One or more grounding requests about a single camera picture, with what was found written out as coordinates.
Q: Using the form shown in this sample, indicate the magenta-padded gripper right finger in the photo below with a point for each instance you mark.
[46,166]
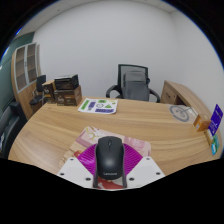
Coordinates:
[143,169]

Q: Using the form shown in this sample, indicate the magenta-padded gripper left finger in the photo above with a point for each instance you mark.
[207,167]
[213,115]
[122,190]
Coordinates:
[75,170]

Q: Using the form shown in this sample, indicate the black computer mouse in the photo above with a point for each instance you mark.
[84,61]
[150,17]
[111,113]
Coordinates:
[109,158]

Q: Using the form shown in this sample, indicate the cartoon dog print mouse pad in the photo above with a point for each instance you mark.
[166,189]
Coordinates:
[88,135]

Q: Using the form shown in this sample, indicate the white sticker sheet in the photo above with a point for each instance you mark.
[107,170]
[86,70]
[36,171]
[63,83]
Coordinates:
[98,106]

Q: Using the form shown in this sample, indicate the small blue box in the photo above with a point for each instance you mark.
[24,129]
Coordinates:
[213,150]

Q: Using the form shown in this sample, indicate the tan flat box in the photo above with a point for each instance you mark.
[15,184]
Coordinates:
[209,136]

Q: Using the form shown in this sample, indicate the large brown printed carton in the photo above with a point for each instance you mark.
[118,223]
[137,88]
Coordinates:
[68,96]

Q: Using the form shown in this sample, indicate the orange-brown cardboard box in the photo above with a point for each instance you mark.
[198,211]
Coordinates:
[201,123]

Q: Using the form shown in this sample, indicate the dark sofa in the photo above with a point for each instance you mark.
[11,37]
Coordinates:
[10,128]

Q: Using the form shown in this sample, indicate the green flat box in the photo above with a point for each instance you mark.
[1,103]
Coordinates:
[217,141]

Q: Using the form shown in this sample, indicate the wooden side desk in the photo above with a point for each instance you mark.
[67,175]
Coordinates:
[180,95]

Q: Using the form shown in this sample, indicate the small brown printed carton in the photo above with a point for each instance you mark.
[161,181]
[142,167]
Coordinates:
[49,90]

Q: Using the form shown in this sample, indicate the black mesh office chair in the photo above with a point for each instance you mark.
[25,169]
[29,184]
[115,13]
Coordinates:
[135,85]

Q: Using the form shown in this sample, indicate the purple packet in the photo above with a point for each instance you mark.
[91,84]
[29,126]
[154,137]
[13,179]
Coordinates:
[216,120]

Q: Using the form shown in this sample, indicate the black box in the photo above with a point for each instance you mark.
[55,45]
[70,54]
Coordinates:
[66,82]

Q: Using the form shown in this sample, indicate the small black chair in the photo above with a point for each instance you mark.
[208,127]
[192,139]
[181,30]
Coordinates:
[39,88]

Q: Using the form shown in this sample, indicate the wooden glass-door shelf cabinet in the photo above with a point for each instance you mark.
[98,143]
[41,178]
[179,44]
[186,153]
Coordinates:
[25,71]

